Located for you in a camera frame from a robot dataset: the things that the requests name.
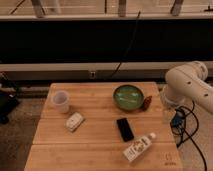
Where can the blue connector box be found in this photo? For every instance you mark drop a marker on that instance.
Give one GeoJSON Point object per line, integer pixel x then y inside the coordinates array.
{"type": "Point", "coordinates": [177, 120]}

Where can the small brown object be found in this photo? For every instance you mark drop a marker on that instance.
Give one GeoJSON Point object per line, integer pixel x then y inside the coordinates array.
{"type": "Point", "coordinates": [147, 103]}

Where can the black object at left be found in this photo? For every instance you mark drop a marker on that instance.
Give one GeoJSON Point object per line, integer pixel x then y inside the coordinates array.
{"type": "Point", "coordinates": [8, 101]}

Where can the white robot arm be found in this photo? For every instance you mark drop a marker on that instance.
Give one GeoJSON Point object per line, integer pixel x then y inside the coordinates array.
{"type": "Point", "coordinates": [188, 81]}

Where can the black smartphone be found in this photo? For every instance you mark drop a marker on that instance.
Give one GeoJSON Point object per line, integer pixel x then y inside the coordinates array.
{"type": "Point", "coordinates": [125, 130]}

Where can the green ceramic bowl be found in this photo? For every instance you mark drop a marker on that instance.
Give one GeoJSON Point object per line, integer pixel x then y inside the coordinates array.
{"type": "Point", "coordinates": [128, 97]}

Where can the translucent plastic cup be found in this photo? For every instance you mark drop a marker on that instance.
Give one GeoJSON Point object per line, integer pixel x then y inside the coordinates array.
{"type": "Point", "coordinates": [60, 101]}

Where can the white wall outlet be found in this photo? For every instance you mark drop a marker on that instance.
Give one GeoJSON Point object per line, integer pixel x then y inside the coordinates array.
{"type": "Point", "coordinates": [92, 74]}

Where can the small white box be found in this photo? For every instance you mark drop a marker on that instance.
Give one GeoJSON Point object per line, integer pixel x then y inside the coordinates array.
{"type": "Point", "coordinates": [74, 121]}

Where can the white labelled bottle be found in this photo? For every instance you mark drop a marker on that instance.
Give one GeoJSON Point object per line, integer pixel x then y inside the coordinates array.
{"type": "Point", "coordinates": [138, 147]}

